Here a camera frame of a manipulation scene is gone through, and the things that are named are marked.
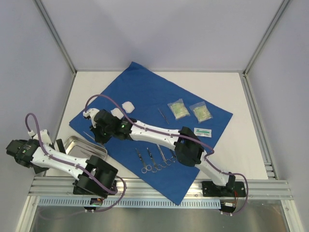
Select white gauze pad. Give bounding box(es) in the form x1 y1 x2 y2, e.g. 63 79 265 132
111 108 124 119
122 101 135 114

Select steel pointed scissors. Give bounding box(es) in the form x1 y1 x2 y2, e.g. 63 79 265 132
157 145 167 168

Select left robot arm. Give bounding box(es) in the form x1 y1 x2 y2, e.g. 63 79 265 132
6 139 118 198

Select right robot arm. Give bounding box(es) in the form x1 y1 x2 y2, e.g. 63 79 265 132
83 108 235 196

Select blue surgical drape cloth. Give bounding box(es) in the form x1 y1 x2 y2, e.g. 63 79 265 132
69 61 234 206

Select stainless steel instrument tray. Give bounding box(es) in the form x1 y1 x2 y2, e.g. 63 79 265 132
64 136 108 160

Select green packet in plastic left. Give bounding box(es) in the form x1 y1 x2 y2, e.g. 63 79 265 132
168 99 190 120

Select green packet in plastic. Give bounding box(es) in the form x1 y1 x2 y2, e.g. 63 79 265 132
168 99 190 120
189 101 212 123

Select small white green sachet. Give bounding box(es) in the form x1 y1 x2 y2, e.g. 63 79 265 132
194 128 212 138

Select green packet in plastic right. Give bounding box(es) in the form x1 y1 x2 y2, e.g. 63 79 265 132
189 101 212 123

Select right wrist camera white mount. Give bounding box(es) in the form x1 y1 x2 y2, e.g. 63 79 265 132
83 108 99 119

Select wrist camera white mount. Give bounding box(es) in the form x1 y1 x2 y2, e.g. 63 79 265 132
83 108 99 119
28 130 53 145

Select slotted cable duct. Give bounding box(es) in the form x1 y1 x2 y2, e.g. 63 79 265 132
38 197 221 209

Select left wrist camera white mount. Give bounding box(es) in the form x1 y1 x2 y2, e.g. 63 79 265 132
28 130 53 145

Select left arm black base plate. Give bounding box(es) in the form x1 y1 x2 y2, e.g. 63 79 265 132
72 180 117 196

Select aluminium frame post left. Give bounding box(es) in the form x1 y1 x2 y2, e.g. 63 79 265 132
33 0 77 76

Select aluminium frame post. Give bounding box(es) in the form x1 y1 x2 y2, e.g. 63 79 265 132
243 0 292 76
33 0 77 76

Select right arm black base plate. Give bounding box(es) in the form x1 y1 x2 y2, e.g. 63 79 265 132
201 181 247 197

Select aluminium front rail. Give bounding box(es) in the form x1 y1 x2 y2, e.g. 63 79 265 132
28 176 293 200

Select aluminium side rail right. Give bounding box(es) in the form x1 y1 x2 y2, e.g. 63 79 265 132
240 73 278 180

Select aluminium frame post right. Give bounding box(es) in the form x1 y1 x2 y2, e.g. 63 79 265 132
243 0 292 76

